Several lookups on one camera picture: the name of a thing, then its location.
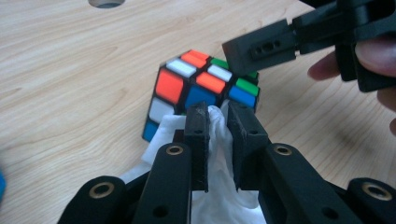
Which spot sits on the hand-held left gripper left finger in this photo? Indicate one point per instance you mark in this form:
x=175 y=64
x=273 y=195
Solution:
x=197 y=149

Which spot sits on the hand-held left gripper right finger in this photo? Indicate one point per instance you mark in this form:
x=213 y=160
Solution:
x=247 y=149

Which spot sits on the white tissue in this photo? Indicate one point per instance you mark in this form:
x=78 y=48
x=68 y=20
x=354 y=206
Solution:
x=221 y=149

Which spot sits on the multicoloured puzzle cube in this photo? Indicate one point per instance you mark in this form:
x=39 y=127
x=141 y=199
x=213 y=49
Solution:
x=169 y=85

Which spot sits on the blue tissue pack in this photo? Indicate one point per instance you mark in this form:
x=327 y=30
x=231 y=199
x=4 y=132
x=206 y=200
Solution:
x=2 y=186

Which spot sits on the grey table grommet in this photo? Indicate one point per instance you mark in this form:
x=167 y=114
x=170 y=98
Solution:
x=106 y=3

